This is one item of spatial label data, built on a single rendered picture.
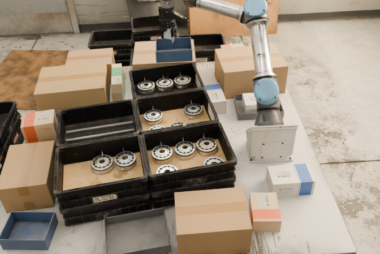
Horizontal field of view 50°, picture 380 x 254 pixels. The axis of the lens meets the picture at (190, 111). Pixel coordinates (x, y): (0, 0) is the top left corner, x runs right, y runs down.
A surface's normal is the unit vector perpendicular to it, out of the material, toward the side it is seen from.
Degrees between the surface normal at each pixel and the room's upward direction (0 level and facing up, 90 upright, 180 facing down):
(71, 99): 90
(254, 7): 39
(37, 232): 0
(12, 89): 1
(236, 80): 90
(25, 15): 90
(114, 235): 0
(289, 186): 90
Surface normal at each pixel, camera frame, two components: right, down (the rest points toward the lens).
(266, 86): -0.19, 0.02
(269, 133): 0.03, 0.61
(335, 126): -0.03, -0.79
